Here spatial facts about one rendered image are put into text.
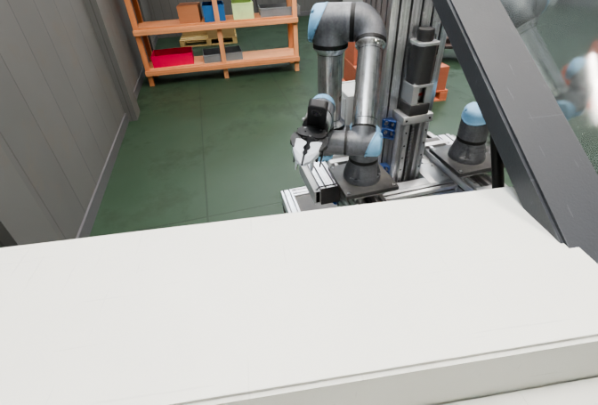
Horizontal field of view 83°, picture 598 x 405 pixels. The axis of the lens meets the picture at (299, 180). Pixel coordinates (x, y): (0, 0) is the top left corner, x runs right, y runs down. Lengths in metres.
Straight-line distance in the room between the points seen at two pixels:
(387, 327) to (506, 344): 0.10
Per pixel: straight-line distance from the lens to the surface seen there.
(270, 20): 5.84
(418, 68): 1.39
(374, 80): 1.07
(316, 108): 0.79
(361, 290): 0.37
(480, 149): 1.60
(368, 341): 0.34
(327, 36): 1.16
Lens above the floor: 1.85
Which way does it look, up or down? 35 degrees down
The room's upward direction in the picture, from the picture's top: 3 degrees counter-clockwise
